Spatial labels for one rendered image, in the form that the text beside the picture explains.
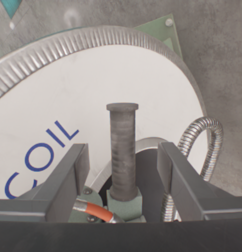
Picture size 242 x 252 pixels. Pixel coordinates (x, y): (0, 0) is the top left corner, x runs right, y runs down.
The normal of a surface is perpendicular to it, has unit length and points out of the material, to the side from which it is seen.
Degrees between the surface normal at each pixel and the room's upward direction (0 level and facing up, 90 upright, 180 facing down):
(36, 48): 89
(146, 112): 90
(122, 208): 58
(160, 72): 90
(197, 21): 0
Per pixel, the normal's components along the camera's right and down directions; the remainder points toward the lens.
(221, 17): -0.63, 0.59
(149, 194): -0.70, -0.15
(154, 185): -0.72, 0.07
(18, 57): 0.68, 0.09
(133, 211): 0.17, 0.25
